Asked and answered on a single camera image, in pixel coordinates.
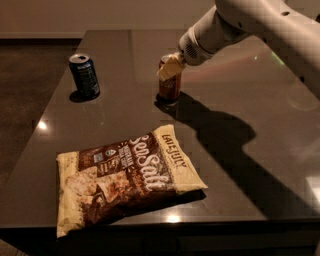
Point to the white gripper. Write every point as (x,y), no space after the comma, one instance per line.
(194,49)

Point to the red coke can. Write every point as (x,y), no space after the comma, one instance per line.
(169,90)

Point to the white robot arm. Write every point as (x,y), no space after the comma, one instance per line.
(292,36)

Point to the blue soda can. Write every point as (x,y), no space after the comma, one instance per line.
(85,78)

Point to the brown chip bag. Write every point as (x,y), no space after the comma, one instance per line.
(102,184)

